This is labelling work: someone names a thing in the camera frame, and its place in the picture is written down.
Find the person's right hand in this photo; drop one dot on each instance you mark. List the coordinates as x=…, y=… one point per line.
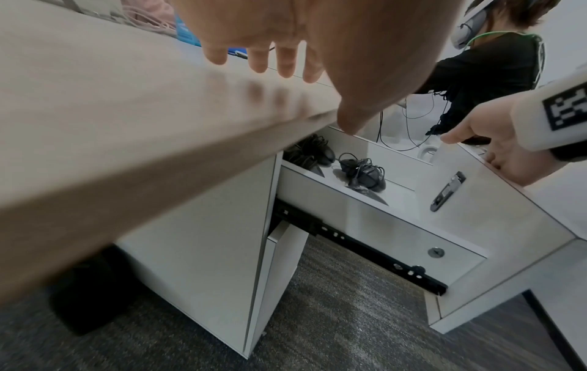
x=500, y=130

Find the white head-mounted camera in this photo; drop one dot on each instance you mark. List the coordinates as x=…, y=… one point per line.
x=472, y=27

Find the person's black shirt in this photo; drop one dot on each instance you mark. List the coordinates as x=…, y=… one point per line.
x=490, y=72

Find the person's left hand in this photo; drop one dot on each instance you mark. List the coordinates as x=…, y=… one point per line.
x=367, y=47

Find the white drawer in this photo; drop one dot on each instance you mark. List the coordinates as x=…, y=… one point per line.
x=481, y=232

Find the black drawer slide rail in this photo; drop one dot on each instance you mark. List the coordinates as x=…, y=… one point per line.
x=348, y=242

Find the black bin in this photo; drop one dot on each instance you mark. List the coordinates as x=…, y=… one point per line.
x=91, y=290

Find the white wrist camera band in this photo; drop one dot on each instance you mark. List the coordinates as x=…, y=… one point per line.
x=550, y=112

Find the blue box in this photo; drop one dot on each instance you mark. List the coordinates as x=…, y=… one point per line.
x=187, y=30

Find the metal drawer lock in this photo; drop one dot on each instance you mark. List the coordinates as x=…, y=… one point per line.
x=447, y=190

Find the white desk cabinet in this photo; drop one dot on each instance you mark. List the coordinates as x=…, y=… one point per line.
x=201, y=235

